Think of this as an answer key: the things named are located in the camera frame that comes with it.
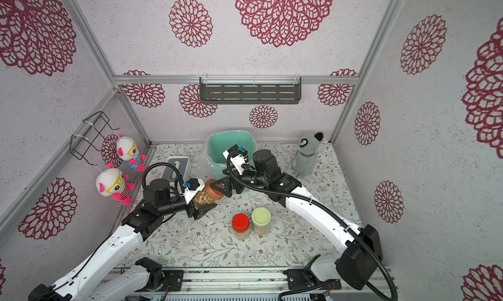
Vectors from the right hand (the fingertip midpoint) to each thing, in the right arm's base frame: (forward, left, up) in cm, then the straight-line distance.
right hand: (216, 177), depth 66 cm
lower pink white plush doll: (+5, +46, -11) cm, 47 cm away
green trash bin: (+27, +3, -9) cm, 28 cm away
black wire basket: (+19, +53, +3) cm, 56 cm away
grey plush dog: (+27, -37, -24) cm, 52 cm away
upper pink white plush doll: (+24, +48, -12) cm, 55 cm away
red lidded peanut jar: (-9, -7, -20) cm, 23 cm away
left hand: (-1, +4, -11) cm, 12 cm away
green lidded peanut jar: (-6, -15, -19) cm, 26 cm away
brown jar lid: (-4, +2, -4) cm, 6 cm away
